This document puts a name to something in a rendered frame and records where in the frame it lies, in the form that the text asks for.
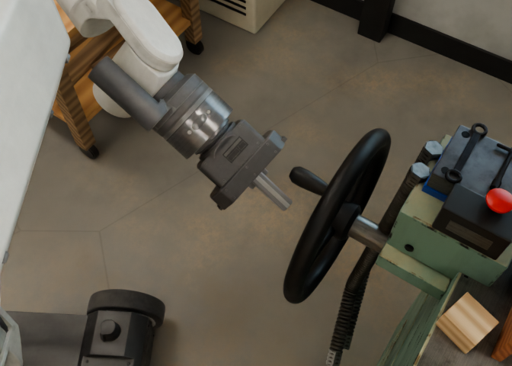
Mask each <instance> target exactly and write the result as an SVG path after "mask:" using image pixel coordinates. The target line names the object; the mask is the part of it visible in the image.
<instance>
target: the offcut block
mask: <svg viewBox="0 0 512 366"><path fill-rule="evenodd" d="M497 324H499V322H498V321H497V320H496V319H495V318H494V317H493V316H492V315H491V314H490V313H489V312H488V311H487V310H486V309H485V308H484V307H483V306H482V305H481V304H480V303H479V302H478V301H477V300H476V299H475V298H474V297H473V296H472V295H470V294H469V293H468V292H467V293H466V294H464V295H463V296H462V297H461V298H460V299H459V300H458V301H456V302H455V303H454V304H453V305H452V306H451V307H450V308H449V309H448V310H447V311H446V312H445V313H444V314H443V315H442V316H441V317H440V318H439V319H438V320H437V322H436V325H437V326H438V327H439V328H440V329H441V330H442V331H443V332H444V333H445V334H446V335H447V336H448V337H449V338H450V339H451V340H452V341H453V342H454V343H455V344H456V345H457V346H458V347H459V348H460V349H461V350H462V352H463V353H464V354H466V353H468V352H469V351H470V350H471V349H472V348H474V347H475V346H476V345H477V344H478V343H479V342H480V341H481V340H482V339H483V338H484V337H485V336H486V335H487V334H489V332H490V331H491V330H492V329H493V328H494V327H496V325H497Z"/></svg>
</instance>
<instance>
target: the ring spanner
mask: <svg viewBox="0 0 512 366"><path fill-rule="evenodd" d="M476 127H481V128H482V129H483V130H484V132H482V133H479V132H478V131H477V130H476V129H475V128H476ZM472 132H473V135H472V136H471V138H470V140H469V141H468V143H467V145H466V147H465V149H464V150H463V152H462V154H461V156H460V157H459V160H458V161H457V163H456V165H455V166H454V168H453V169H449V170H447V171H446V173H445V179H446V180H447V181H448V182H449V183H451V184H455V183H457V184H458V183H460V182H461V181H462V174H461V171H462V168H463V167H464V165H465V163H466V161H467V160H468V158H469V156H470V154H471V153H472V151H473V149H474V147H475V145H476V143H477V142H478V140H479V138H480V136H485V135H486V134H487V133H488V128H487V127H486V126H485V125H484V124H482V123H475V124H473V125H472ZM450 173H454V174H456V175H457V176H458V178H457V179H456V180H453V179H451V178H450Z"/></svg>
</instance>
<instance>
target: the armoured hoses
mask: <svg viewBox="0 0 512 366"><path fill-rule="evenodd" d="M442 153H443V147H442V146H441V144H440V143H438V142H437V141H434V140H429V141H427V142H426V143H425V144H424V147H423V148H422V150H421V152H420V154H419V155H418V157H417V159H416V161H415V162H414V164H412V165H411V167H410V169H409V170H408V172H407V174H406V177H405V179H404V181H403V182H402V184H401V186H400V188H399V189H398V191H397V193H396V194H395V196H394V198H393V200H392V202H391V204H390V205H389V207H388V209H387V211H386V212H385V214H384V216H383V217H382V219H381V221H380V223H379V229H380V230H381V232H382V233H385V234H388V235H389V234H390V232H391V230H392V227H393V225H394V223H395V220H396V218H397V216H398V213H399V211H400V210H401V208H402V206H403V204H404V203H405V201H406V199H407V198H408V196H409V194H410V193H411V191H412V189H413V187H414V186H415V185H416V184H419V183H421V182H424V181H426V180H427V179H428V177H429V175H430V168H428V167H427V164H428V163H429V161H432V160H437V159H439V158H440V156H441V155H442ZM378 255H379V253H378V252H376V251H374V250H373V249H371V248H369V247H367V246H366V248H365V249H364V251H363V253H362V255H361V256H360V258H359V260H358V262H357V263H356V265H355V267H354V269H353V271H352V272H351V274H350V276H349V278H348V279H347V282H346V285H345V289H344V292H343V294H344V295H343V296H342V297H343V299H341V301H342V302H341V306H340V307H339V308H340V309H339V311H338V312H339V314H338V318H337V321H336V325H335V326H334V327H335V329H334V332H333V336H332V338H333V339H332V340H331V344H330V346H331V347H330V348H329V351H328V355H327V359H326V362H325V363H326V364H327V365H329V366H339V365H340V362H341V357H342V353H343V351H342V350H343V349H347V350H348V349H350V344H351V340H352V337H353V335H354V334H353V332H354V329H355V325H356V321H357V318H358V314H359V312H358V311H360V307H361V304H362V301H361V300H362V299H363V298H362V297H363V296H364V294H363V293H365V289H366V287H365V286H367V284H366V283H367V282H368V280H367V279H368V278H369V276H368V275H370V272H371V268H372V267H373V265H374V264H375V262H376V260H377V258H378Z"/></svg>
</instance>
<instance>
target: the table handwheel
mask: <svg viewBox="0 0 512 366"><path fill-rule="evenodd" d="M390 146H391V137H390V134H389V132H388V131H387V130H385V129H383V128H376V129H373V130H371V131H370V132H368V133H367V134H366V135H364V136H363V137H362V139H361V140H360V141H359V142H358V143H357V144H356V146H355V147H354V148H353V149H352V150H351V151H350V153H349V154H348V156H347V157H346V159H345V160H344V161H343V162H342V164H341V166H340V167H339V169H338V170H337V171H336V173H335V175H334V177H333V178H332V180H331V181H330V183H329V184H328V187H327V188H326V189H325V191H324V193H323V195H322V196H321V198H320V200H319V202H318V203H317V205H316V207H315V209H314V211H313V212H312V215H311V217H310V218H309V221H308V223H307V224H306V227H305V229H304V230H303V232H302V235H301V237H300V239H299V241H298V243H297V246H296V248H295V251H294V253H293V256H292V258H291V260H290V264H289V266H288V269H287V271H286V276H285V279H284V283H283V294H284V297H285V298H286V300H287V301H289V302H290V303H302V302H303V301H304V300H305V299H306V298H307V297H309V295H310V294H311V293H312V292H313V291H314V290H315V289H316V288H317V287H318V285H319V284H320V282H321V281H322V279H323V278H324V276H325V275H326V274H327V272H328V270H329V269H330V267H331V266H332V265H333V263H334V261H335V259H336V258H337V257H338V255H339V253H340V252H341V250H342V249H343V247H344V245H345V243H346V241H347V240H348V238H349V237H351V238H353V239H355V240H356V241H358V242H360V243H362V244H364V245H365V246H367V247H369V248H371V249H373V250H374V251H376V252H378V253H380V252H381V250H382V248H383V246H384V245H385V243H386V241H387V239H388V237H389V235H388V234H385V233H382V232H381V230H380V229H379V224H377V223H374V222H373V221H372V220H369V219H367V218H365V217H364V216H362V215H361V214H362V212H363V211H364V209H365V207H366V205H367V203H368V201H369V199H370V197H371V195H372V193H373V190H374V188H375V187H376V184H377V182H378V180H379V177H380V175H381V173H382V170H383V168H384V166H385V163H386V160H387V158H388V155H389V150H390Z"/></svg>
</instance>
